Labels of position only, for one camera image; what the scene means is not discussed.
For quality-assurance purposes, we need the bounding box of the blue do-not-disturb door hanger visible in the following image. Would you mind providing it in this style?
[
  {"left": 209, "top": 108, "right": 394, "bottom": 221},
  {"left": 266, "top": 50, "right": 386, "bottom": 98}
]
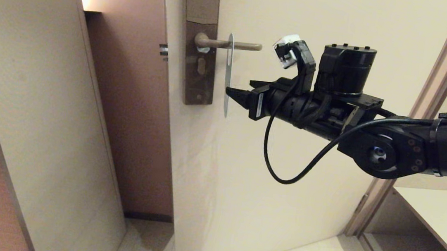
[{"left": 220, "top": 33, "right": 237, "bottom": 118}]

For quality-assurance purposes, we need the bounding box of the brown door lock plate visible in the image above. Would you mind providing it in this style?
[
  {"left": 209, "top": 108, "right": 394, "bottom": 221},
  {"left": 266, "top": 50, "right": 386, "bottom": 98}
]
[{"left": 170, "top": 0, "right": 223, "bottom": 107}]

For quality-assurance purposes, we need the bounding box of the white door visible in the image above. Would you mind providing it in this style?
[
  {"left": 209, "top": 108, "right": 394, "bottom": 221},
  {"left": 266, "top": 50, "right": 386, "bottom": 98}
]
[{"left": 133, "top": 0, "right": 447, "bottom": 251}]

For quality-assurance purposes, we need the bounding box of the dark baseboard strip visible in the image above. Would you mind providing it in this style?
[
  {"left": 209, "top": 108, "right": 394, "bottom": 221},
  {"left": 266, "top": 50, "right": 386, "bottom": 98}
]
[{"left": 124, "top": 210, "right": 175, "bottom": 224}]

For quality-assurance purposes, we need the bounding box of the beige cabinet panel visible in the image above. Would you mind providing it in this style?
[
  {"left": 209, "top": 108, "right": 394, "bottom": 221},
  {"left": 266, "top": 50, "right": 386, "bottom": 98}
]
[{"left": 0, "top": 0, "right": 151, "bottom": 251}]

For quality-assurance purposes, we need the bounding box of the metal door handle lever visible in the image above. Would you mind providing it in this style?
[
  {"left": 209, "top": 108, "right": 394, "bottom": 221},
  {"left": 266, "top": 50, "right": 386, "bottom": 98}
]
[{"left": 193, "top": 32, "right": 264, "bottom": 59}]

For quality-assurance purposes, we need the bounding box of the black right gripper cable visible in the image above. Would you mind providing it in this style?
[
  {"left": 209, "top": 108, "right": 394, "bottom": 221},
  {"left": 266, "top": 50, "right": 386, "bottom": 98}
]
[{"left": 259, "top": 76, "right": 439, "bottom": 200}]

